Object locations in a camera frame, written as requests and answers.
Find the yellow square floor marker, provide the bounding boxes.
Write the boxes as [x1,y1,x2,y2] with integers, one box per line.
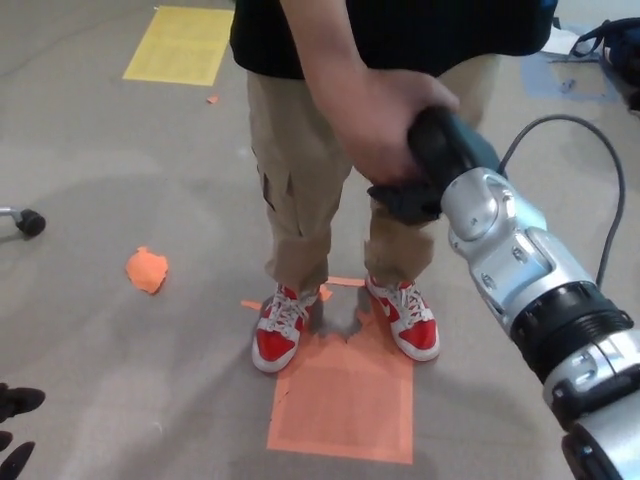
[122,5,235,87]

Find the red white left sneaker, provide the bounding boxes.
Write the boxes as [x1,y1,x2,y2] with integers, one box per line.
[364,274,441,362]

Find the white paper sheet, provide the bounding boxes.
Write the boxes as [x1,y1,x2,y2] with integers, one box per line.
[542,27,581,56]

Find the dark blue backpack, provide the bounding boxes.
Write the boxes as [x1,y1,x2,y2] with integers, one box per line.
[569,17,640,84]

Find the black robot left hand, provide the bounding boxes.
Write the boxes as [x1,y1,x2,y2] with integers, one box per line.
[0,382,46,480]

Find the khaki cargo trousers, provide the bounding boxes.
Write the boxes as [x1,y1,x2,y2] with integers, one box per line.
[245,52,501,294]

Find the red white right sneaker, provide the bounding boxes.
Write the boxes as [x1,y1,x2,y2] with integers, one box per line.
[251,282,316,374]

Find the orange square floor marker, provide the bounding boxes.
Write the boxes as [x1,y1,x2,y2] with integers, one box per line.
[266,276,415,465]

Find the silver chair base leg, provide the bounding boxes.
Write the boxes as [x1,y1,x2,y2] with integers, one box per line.
[0,205,24,244]

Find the black t-shirt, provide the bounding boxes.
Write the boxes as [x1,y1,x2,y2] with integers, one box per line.
[229,0,559,81]

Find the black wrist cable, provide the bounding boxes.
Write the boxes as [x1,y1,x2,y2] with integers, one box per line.
[499,114,626,286]

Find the crumpled orange paper piece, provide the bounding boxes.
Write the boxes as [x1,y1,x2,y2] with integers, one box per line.
[124,245,170,295]

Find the black chair caster wheel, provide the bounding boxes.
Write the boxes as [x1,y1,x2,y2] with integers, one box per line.
[14,208,47,236]

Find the red white sneaker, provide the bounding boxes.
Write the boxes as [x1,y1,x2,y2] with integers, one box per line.
[364,274,441,362]
[251,282,316,374]

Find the person's bare right forearm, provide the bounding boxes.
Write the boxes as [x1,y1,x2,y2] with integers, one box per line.
[285,0,396,101]

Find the person's bare right hand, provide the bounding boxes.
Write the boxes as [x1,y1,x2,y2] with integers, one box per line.
[339,67,461,187]

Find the blue square floor marker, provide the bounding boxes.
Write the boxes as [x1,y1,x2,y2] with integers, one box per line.
[522,52,621,104]

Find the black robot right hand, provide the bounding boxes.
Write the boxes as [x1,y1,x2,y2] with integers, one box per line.
[367,107,506,226]

